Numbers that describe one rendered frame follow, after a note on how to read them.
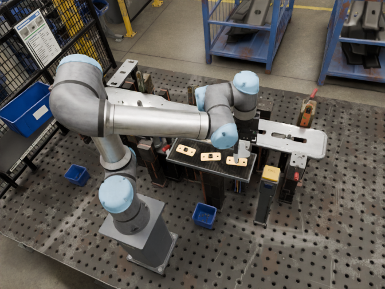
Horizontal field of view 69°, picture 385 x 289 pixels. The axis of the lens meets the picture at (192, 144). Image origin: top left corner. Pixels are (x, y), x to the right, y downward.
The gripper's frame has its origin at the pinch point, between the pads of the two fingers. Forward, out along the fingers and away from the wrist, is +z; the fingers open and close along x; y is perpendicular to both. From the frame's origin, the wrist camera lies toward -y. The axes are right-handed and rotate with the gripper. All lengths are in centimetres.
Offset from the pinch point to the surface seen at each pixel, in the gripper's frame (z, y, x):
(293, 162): 19.7, 24.3, 10.2
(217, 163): 9.5, -7.8, -2.3
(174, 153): 9.6, -27.5, -0.1
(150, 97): 26, -59, 50
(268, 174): 9.5, 13.3, -4.0
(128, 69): 26, -85, 76
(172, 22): 125, -136, 314
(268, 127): 25.4, 12.5, 34.8
